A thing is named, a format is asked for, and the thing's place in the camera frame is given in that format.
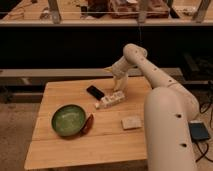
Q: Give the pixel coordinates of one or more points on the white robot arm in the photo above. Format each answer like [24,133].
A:
[168,108]

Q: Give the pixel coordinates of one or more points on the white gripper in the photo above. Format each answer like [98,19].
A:
[119,70]

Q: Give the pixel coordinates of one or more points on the background workbench shelf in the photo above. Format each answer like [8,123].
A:
[106,12]

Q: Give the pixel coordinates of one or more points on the green ceramic bowl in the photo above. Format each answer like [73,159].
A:
[68,120]

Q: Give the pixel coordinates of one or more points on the black box on floor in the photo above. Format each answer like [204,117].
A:
[199,132]

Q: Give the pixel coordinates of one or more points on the white sponge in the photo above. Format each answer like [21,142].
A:
[131,122]

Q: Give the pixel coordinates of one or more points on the long wooden bench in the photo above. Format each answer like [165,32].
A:
[28,77]

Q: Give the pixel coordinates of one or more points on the black phone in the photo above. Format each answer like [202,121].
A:
[95,92]

